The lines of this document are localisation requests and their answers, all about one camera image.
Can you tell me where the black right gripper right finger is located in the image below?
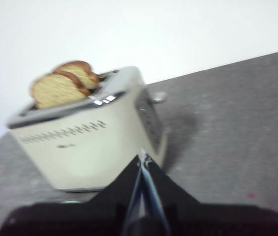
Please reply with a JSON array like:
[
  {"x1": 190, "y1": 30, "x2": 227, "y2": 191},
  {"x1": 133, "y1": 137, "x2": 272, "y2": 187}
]
[{"x1": 144, "y1": 153, "x2": 278, "y2": 236}]

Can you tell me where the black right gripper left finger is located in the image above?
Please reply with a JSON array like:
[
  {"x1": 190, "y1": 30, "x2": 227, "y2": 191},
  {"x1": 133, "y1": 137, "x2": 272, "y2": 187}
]
[{"x1": 0, "y1": 149, "x2": 144, "y2": 236}]

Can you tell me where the toasted bread slice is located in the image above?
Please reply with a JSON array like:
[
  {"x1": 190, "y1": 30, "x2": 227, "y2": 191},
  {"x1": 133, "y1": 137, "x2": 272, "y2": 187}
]
[
  {"x1": 54, "y1": 60, "x2": 101, "y2": 90},
  {"x1": 31, "y1": 71, "x2": 92, "y2": 109}
]

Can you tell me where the cream two-slot toaster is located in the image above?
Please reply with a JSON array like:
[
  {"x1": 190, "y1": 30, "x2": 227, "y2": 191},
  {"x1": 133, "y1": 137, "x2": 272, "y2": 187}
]
[{"x1": 7, "y1": 65, "x2": 170, "y2": 193}]

